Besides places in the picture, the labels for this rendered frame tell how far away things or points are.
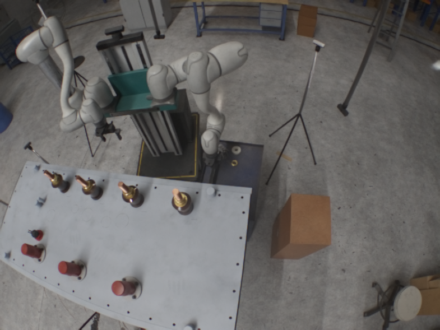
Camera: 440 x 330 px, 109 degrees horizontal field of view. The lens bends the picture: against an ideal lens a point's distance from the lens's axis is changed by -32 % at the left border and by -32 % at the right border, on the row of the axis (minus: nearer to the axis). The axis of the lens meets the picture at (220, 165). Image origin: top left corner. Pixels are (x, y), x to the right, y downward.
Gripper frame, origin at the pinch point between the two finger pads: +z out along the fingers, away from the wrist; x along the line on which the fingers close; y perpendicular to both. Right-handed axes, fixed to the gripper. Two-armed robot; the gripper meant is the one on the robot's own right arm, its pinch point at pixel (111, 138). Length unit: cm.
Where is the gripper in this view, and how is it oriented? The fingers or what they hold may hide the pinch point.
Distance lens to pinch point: 171.4
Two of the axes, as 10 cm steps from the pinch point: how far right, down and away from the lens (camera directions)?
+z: 0.6, 4.9, 8.7
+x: -10.0, 0.6, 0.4
